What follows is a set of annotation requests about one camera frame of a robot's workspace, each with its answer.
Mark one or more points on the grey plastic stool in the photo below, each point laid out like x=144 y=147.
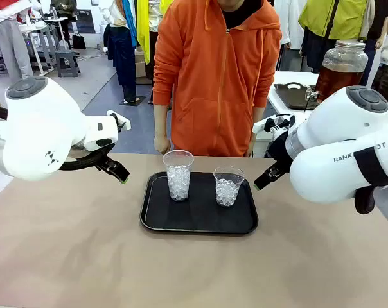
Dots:
x=67 y=55

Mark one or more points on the person in orange hoodie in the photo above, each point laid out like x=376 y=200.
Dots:
x=213 y=80

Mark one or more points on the mannequin in brown skirt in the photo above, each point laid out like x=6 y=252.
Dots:
x=153 y=16

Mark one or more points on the tall clear iced cup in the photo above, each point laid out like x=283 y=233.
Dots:
x=178 y=183

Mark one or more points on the dark board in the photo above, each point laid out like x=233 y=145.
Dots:
x=86 y=20

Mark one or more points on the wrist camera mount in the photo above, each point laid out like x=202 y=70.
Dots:
x=279 y=120
x=123 y=123

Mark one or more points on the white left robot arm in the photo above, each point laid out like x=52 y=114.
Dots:
x=36 y=128

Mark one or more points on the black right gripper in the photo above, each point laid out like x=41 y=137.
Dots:
x=280 y=150

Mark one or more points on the blue hanging scarf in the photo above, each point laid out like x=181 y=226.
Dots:
x=129 y=19

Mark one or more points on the black plastic serving tray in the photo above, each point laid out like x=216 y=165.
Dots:
x=197 y=218

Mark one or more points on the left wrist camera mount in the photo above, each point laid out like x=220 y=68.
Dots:
x=123 y=123

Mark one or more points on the yellow hanging garment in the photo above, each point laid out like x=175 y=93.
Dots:
x=144 y=25

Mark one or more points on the white standing desk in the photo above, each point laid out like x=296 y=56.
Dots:
x=52 y=20

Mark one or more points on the white box under table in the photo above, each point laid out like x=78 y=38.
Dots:
x=261 y=146

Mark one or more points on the white side table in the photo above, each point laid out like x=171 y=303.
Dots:
x=287 y=77

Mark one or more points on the lime green jacket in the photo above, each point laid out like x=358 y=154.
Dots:
x=351 y=16

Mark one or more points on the person in dark clothes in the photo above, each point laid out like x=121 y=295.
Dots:
x=64 y=8

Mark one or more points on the short clear iced cup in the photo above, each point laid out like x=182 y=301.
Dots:
x=227 y=189

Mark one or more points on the cardboard box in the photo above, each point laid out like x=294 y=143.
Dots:
x=140 y=65

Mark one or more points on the mannequin in navy clothes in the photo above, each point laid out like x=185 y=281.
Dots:
x=121 y=54

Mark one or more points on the person's left hand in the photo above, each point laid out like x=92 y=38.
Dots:
x=251 y=146

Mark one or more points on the dark skirt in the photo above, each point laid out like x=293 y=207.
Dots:
x=313 y=48

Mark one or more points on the person's left forearm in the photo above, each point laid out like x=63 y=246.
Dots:
x=257 y=122

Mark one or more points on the glass tea dispenser jar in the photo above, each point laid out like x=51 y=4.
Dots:
x=341 y=64

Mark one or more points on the person's right hand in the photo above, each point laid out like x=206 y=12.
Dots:
x=162 y=144

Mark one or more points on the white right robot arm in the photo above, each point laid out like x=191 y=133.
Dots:
x=329 y=128

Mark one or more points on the person's right forearm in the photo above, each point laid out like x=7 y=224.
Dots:
x=162 y=122

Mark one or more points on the white hanging shirt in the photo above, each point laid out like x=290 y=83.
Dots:
x=290 y=22

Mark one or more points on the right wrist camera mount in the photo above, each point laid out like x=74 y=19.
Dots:
x=279 y=120

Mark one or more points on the black handbag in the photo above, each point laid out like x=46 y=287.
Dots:
x=79 y=41

